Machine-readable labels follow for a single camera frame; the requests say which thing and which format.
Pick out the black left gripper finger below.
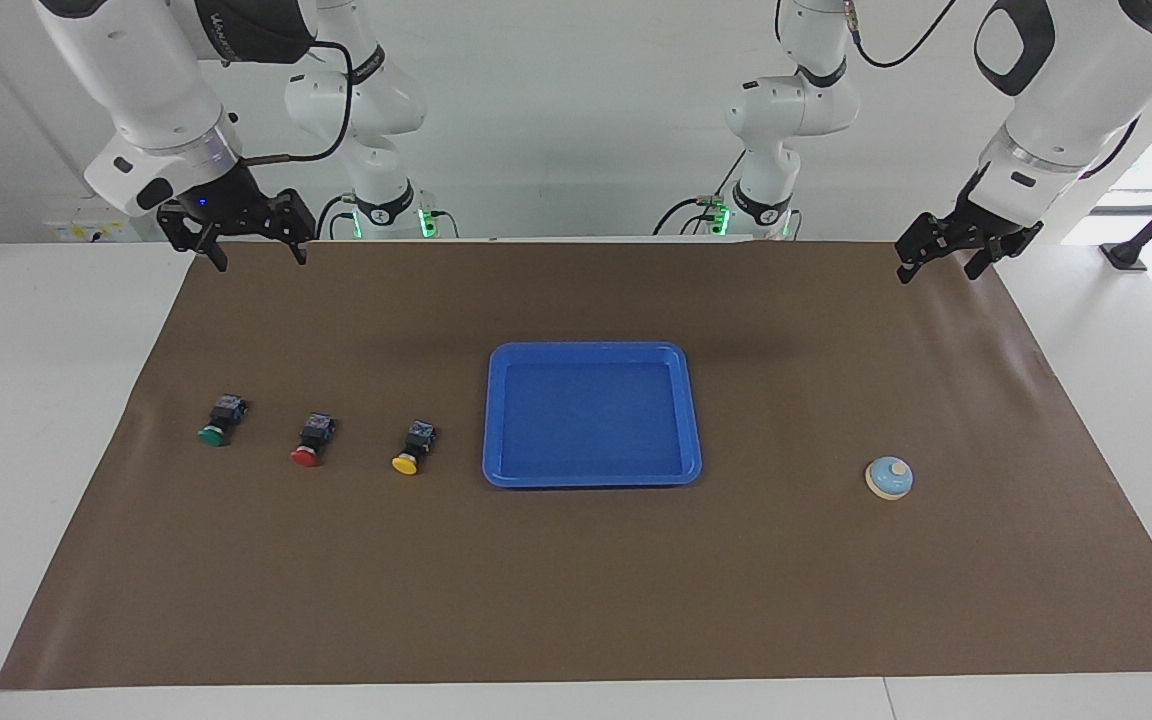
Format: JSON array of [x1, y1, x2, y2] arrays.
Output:
[[894, 212, 942, 286], [964, 236, 1003, 282]]

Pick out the green push button switch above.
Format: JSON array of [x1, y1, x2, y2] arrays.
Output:
[[196, 394, 249, 447]]

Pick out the red push button switch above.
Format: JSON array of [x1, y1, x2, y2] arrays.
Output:
[[290, 412, 337, 468]]

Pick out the yellow push button switch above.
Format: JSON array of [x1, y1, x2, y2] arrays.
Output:
[[391, 420, 437, 475]]

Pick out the light blue service bell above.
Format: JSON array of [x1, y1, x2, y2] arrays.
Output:
[[865, 456, 915, 501]]

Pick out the blue plastic tray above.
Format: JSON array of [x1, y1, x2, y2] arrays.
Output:
[[482, 341, 703, 489]]

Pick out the white yellow power socket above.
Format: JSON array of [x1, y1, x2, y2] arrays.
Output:
[[44, 210, 132, 243]]

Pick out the brown table mat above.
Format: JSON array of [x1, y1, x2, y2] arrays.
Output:
[[0, 238, 1152, 691]]

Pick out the black right arm base cable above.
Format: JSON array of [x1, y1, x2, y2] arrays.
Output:
[[314, 193, 362, 241]]

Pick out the black arm base cable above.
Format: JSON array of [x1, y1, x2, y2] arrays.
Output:
[[314, 193, 362, 241], [651, 150, 747, 237]]

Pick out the black left arm base cable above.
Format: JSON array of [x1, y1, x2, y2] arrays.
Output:
[[651, 150, 747, 237]]

